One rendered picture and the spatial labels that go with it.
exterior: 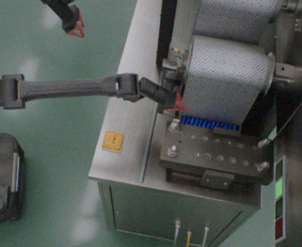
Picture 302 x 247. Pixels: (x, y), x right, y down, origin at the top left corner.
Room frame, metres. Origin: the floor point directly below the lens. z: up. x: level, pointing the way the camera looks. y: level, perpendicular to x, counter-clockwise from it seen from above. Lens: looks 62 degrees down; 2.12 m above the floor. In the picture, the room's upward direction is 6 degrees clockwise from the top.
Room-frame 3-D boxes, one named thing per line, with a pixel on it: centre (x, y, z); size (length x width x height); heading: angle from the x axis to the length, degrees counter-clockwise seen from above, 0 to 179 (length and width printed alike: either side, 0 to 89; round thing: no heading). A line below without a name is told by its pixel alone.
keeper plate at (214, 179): (0.50, -0.26, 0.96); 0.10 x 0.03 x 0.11; 86
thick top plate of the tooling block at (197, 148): (0.59, -0.25, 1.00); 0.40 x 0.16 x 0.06; 86
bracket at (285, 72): (0.76, -0.40, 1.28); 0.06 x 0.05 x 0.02; 86
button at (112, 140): (0.64, 0.14, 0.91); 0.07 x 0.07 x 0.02; 86
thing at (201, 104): (0.71, -0.22, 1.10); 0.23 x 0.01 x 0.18; 86
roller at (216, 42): (0.89, -0.23, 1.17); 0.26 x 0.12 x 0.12; 86
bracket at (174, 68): (0.82, -0.06, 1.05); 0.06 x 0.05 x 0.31; 86
